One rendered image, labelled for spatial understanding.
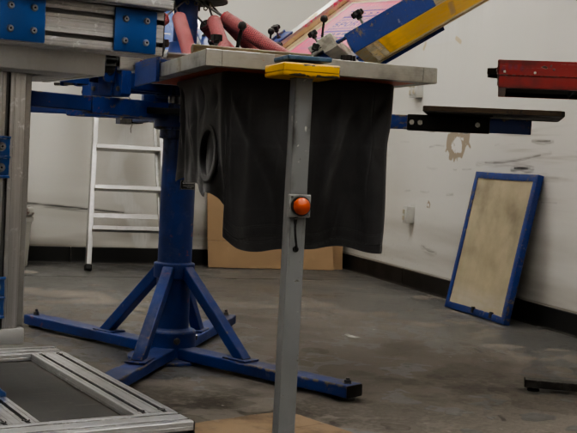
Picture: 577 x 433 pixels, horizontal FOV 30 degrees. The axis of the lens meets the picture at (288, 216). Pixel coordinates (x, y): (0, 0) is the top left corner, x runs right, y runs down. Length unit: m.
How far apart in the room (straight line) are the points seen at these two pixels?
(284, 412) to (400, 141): 4.63
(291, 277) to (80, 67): 0.63
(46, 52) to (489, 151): 3.94
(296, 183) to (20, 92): 0.61
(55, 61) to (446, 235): 4.29
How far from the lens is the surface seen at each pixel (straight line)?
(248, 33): 3.81
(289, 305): 2.35
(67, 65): 2.24
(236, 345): 3.74
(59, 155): 7.17
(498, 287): 5.47
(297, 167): 2.33
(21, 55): 2.21
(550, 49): 5.46
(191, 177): 2.89
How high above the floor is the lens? 0.75
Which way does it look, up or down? 3 degrees down
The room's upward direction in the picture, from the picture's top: 3 degrees clockwise
